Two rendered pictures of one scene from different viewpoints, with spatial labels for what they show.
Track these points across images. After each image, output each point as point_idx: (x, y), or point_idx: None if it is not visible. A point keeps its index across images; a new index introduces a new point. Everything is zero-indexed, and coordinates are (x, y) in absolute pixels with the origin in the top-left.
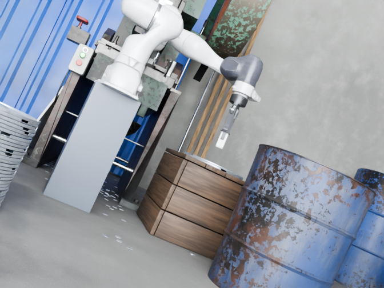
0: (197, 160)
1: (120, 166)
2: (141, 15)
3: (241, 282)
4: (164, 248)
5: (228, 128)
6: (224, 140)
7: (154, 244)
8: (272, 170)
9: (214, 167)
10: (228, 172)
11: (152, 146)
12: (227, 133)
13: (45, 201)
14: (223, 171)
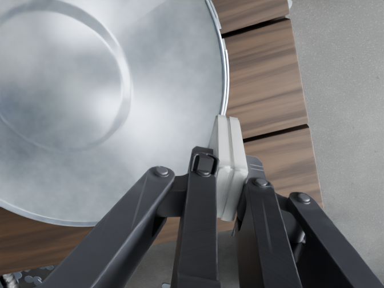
0: (315, 164)
1: (14, 278)
2: None
3: None
4: (358, 70)
5: (323, 214)
6: (242, 143)
7: (354, 91)
8: None
9: (302, 88)
10: (212, 4)
11: None
12: (246, 179)
13: (382, 262)
14: (292, 34)
